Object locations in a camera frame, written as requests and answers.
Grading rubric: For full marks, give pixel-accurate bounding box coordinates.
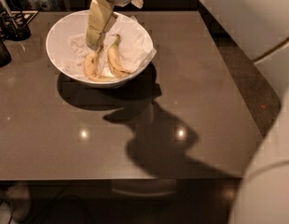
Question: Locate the white paper napkin liner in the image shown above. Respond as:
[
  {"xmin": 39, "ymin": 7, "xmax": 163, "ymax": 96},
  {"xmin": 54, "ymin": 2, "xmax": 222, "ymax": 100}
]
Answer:
[{"xmin": 62, "ymin": 14, "xmax": 156, "ymax": 84}]

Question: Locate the white ceramic bowl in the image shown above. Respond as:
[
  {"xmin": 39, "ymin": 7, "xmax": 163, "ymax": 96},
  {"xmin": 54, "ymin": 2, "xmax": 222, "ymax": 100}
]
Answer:
[{"xmin": 46, "ymin": 10, "xmax": 146, "ymax": 89}]

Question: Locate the white pen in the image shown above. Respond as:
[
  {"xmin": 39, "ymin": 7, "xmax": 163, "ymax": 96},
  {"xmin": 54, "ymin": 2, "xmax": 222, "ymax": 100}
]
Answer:
[{"xmin": 0, "ymin": 0, "xmax": 18, "ymax": 29}]

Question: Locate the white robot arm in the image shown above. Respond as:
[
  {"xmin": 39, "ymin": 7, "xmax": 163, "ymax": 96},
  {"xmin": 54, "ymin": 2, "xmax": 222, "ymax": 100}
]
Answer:
[{"xmin": 133, "ymin": 0, "xmax": 289, "ymax": 224}]

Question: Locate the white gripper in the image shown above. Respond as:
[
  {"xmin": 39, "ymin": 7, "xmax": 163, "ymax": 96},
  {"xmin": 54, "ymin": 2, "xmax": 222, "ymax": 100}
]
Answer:
[{"xmin": 86, "ymin": 0, "xmax": 144, "ymax": 50}]

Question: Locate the white shoe on floor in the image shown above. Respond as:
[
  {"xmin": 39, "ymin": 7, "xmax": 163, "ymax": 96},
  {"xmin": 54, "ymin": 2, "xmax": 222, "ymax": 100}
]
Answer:
[{"xmin": 0, "ymin": 181, "xmax": 32, "ymax": 223}]

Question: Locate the banana with green stem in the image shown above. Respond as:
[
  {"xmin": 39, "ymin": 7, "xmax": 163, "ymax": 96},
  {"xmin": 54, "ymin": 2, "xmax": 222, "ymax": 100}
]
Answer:
[{"xmin": 107, "ymin": 35, "xmax": 131, "ymax": 77}]

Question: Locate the black wire pen holder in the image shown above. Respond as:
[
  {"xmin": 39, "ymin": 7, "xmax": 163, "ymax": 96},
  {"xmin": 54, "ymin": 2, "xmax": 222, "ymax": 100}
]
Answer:
[{"xmin": 0, "ymin": 10, "xmax": 31, "ymax": 41}]

